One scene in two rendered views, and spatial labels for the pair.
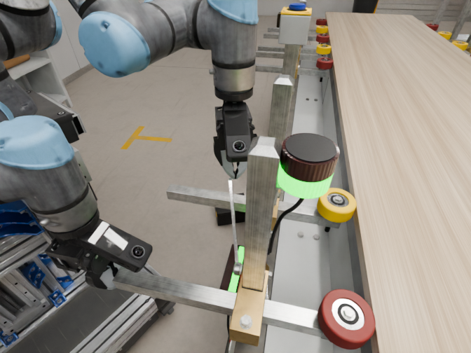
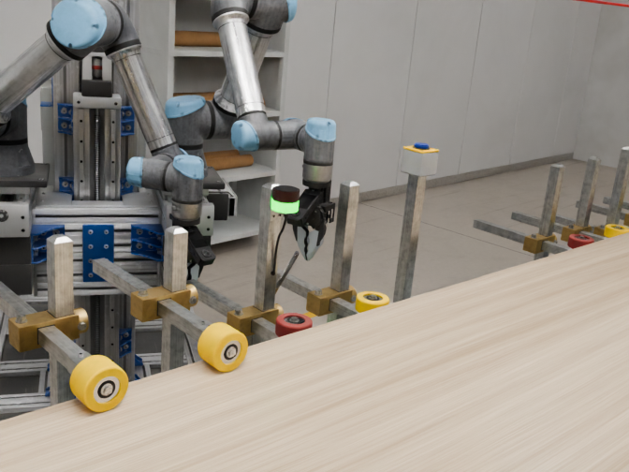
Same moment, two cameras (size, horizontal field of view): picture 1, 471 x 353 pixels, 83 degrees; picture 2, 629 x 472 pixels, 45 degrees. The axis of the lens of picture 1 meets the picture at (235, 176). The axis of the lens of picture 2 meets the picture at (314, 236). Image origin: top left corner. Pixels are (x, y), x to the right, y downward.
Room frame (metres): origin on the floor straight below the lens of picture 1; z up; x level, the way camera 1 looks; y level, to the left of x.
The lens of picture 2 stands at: (-1.07, -1.03, 1.57)
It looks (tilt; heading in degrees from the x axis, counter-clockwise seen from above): 17 degrees down; 33
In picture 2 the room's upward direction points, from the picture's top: 5 degrees clockwise
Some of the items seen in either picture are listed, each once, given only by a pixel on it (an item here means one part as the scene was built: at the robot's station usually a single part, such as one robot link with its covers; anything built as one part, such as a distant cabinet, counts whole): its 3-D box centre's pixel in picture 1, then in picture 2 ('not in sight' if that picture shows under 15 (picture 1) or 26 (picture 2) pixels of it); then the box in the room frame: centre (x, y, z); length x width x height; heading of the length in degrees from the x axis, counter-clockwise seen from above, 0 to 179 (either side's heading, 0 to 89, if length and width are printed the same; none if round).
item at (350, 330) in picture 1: (339, 326); (292, 341); (0.17, -0.17, 0.85); 0.08 x 0.08 x 0.11
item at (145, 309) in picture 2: not in sight; (165, 301); (-0.02, 0.03, 0.95); 0.13 x 0.06 x 0.05; 167
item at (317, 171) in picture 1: (308, 155); (285, 193); (0.24, -0.08, 1.16); 0.06 x 0.06 x 0.02
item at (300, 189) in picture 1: (304, 173); (285, 204); (0.24, -0.08, 1.14); 0.06 x 0.06 x 0.02
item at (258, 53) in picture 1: (287, 56); (563, 230); (1.68, -0.31, 0.84); 0.43 x 0.03 x 0.04; 77
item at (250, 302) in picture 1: (252, 298); (256, 319); (0.22, -0.03, 0.85); 0.13 x 0.06 x 0.05; 167
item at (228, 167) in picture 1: (227, 158); (306, 241); (0.48, 0.02, 0.97); 0.06 x 0.03 x 0.09; 7
